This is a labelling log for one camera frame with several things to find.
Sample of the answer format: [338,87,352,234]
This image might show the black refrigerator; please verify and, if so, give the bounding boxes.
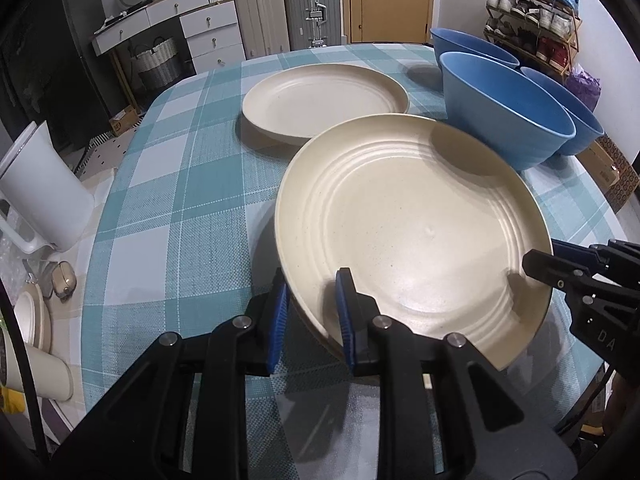
[0,0,121,161]

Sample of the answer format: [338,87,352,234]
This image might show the beige suitcase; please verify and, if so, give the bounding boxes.
[231,0,291,53]

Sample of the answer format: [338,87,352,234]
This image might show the white electric kettle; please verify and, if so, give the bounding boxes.
[0,121,96,255]

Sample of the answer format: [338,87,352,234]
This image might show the woven basket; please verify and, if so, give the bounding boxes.
[131,37,182,92]

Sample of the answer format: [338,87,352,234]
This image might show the large cream ridged plate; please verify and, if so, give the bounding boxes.
[274,114,555,372]

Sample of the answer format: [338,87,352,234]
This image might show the white drawer cabinet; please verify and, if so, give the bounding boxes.
[91,0,247,77]

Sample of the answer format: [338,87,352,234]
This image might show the patterned flat box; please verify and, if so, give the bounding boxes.
[600,132,640,211]

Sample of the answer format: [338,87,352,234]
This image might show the black cable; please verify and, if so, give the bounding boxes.
[0,280,51,480]

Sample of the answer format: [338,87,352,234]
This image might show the rows of assorted sneakers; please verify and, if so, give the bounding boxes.
[482,0,581,68]

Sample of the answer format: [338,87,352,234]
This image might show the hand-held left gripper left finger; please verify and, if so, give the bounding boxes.
[50,267,292,480]

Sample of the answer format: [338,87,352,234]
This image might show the small yellow-labelled cardboard box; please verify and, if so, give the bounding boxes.
[109,105,143,136]

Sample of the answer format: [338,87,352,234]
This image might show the wooden shoe rack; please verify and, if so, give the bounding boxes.
[482,0,583,86]

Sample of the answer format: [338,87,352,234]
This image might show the silver suitcase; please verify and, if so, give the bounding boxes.
[281,0,342,50]

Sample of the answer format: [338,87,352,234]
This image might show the wooden door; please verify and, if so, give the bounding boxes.
[341,0,437,45]

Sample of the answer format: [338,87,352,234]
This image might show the blue bowl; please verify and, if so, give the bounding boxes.
[430,27,521,70]
[520,66,607,157]
[439,52,577,172]

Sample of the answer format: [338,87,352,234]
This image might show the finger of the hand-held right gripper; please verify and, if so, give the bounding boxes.
[521,250,640,311]
[551,239,640,276]

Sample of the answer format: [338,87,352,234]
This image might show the large brown cardboard box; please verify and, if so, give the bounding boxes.
[580,140,623,191]

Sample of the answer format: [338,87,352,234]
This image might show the beige cup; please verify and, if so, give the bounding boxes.
[10,344,74,402]

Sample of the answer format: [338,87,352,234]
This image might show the purple bag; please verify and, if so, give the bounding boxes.
[570,67,601,111]

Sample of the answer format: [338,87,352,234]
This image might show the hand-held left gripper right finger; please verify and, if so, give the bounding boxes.
[335,267,581,480]

